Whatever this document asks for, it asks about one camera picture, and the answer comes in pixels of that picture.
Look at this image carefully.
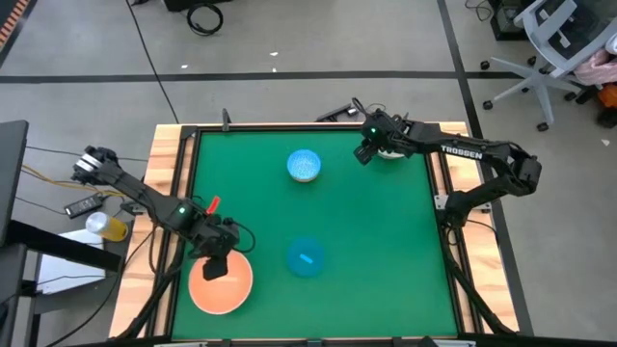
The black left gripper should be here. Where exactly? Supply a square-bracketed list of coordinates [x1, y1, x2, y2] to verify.
[190, 217, 242, 282]

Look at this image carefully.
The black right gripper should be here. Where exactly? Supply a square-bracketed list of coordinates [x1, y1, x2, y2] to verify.
[353, 111, 402, 167]

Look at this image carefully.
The orange bowl white outside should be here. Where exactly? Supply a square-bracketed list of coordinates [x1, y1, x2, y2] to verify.
[187, 249, 255, 316]

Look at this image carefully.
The black flat device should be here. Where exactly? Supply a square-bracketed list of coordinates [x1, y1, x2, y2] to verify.
[314, 101, 368, 123]

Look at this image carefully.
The light blue speckled bowl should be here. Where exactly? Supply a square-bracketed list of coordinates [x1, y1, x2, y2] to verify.
[286, 148, 323, 184]

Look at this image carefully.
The green table mat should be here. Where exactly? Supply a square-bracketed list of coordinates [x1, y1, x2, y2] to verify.
[171, 129, 460, 339]

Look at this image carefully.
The bottle with yellow liquid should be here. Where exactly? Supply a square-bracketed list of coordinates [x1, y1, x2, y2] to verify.
[85, 211, 130, 243]

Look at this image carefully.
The black power adapter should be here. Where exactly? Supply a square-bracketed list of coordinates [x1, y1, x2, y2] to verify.
[64, 193, 105, 220]

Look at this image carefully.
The white paper sheet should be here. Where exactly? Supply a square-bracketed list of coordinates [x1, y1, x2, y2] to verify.
[35, 227, 108, 296]

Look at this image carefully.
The black side stand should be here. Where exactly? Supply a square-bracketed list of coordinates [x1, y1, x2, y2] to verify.
[0, 219, 122, 347]

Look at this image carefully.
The grey office chair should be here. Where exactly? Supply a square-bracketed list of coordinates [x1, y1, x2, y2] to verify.
[480, 0, 617, 133]

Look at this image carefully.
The black monitor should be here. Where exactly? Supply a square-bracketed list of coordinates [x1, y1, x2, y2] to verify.
[0, 120, 30, 248]

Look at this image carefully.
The pink cloth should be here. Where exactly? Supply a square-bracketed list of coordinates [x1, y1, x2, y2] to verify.
[573, 47, 617, 88]

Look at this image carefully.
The orange object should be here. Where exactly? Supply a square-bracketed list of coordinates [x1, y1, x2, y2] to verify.
[597, 82, 617, 110]

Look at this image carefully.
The orange striped floor marker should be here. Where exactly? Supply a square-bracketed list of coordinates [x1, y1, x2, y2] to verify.
[0, 0, 31, 48]

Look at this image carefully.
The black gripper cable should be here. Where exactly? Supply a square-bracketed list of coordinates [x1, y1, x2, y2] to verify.
[222, 217, 257, 255]

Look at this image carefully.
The yellow cable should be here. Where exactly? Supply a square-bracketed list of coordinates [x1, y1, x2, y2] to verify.
[20, 163, 127, 200]

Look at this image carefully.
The coiled black cable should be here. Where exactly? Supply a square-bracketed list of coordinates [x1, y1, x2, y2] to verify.
[185, 2, 225, 38]

